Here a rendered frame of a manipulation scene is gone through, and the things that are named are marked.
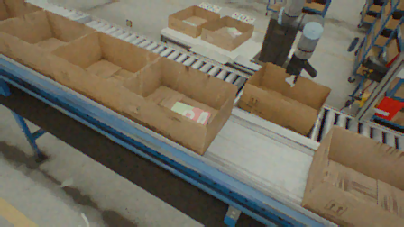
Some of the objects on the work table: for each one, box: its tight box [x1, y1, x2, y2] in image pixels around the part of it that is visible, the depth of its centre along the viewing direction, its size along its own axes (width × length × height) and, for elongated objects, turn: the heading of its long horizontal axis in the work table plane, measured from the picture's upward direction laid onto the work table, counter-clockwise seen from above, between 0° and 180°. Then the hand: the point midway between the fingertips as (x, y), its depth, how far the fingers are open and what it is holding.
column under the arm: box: [249, 12, 298, 69], centre depth 175 cm, size 26×26×33 cm
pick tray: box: [168, 5, 220, 39], centre depth 212 cm, size 28×38×10 cm
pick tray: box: [201, 15, 255, 52], centre depth 203 cm, size 28×38×10 cm
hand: (293, 85), depth 148 cm, fingers closed
